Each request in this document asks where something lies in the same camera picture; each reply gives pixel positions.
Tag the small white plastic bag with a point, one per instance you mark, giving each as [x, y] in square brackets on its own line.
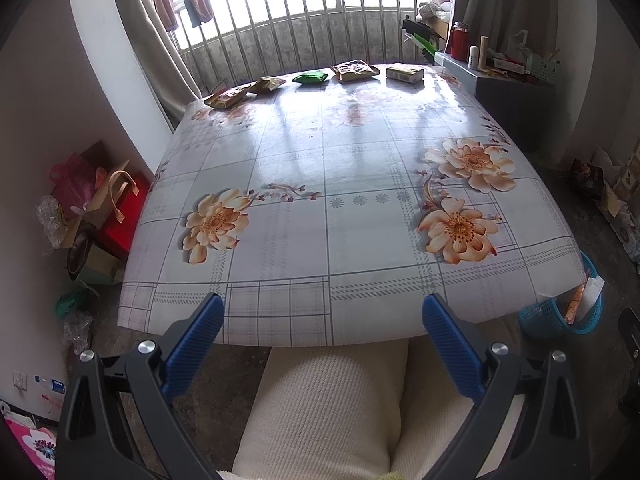
[524, 46]

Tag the pale plastic storage basket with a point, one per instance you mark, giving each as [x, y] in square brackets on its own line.
[542, 69]

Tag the red thermos bottle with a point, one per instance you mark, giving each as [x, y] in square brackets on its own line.
[458, 42]

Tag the metal window railing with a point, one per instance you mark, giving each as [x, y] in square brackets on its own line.
[310, 25]

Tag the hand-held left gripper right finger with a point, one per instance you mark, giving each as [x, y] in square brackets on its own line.
[450, 346]

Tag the yellow box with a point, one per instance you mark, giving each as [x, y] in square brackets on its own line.
[404, 73]

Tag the table with floral tablecloth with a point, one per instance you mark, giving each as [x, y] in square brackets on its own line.
[325, 160]

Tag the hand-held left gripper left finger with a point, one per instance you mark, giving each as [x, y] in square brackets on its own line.
[197, 341]

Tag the dark hanging garment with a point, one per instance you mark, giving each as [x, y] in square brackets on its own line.
[186, 10]

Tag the green packet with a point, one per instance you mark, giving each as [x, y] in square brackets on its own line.
[311, 77]

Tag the blue plastic waste basket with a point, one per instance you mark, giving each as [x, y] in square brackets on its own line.
[540, 317]

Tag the small water bottle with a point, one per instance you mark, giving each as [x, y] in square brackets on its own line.
[50, 384]

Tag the black flat object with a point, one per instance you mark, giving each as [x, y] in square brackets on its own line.
[422, 29]

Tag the pale green box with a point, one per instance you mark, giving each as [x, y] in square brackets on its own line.
[102, 267]

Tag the round metal tin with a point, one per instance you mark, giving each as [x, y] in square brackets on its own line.
[82, 257]

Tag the pile of cloth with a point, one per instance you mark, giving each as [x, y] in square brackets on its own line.
[435, 7]

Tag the small white bottle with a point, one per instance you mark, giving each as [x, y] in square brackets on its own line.
[473, 57]

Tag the orange snack packet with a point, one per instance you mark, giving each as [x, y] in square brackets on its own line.
[226, 98]

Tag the grey curtain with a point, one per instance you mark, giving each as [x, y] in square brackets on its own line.
[520, 0]

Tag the small yellow snack packet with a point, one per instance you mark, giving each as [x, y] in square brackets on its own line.
[266, 85]

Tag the wooden tube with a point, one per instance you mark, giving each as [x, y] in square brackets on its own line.
[484, 52]

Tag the pink mesh bag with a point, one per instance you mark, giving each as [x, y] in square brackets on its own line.
[72, 180]

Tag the dark snack bag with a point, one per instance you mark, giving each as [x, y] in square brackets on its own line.
[587, 180]

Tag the pink floral bag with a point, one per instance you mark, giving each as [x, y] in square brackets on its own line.
[35, 447]

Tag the grey cabinet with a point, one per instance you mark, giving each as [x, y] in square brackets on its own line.
[510, 105]

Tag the crumpled clear plastic bag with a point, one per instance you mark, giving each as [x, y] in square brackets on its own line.
[50, 222]

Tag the white wall socket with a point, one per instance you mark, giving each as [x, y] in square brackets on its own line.
[20, 380]

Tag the green plastic object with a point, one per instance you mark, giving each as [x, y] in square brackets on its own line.
[425, 49]

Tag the green plastic bag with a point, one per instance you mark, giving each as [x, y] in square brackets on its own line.
[72, 304]

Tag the beige curtain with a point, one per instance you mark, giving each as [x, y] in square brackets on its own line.
[145, 35]

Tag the person's cream trouser leg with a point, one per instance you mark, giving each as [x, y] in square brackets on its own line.
[325, 410]

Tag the brown snack packet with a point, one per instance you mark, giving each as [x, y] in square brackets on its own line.
[356, 71]

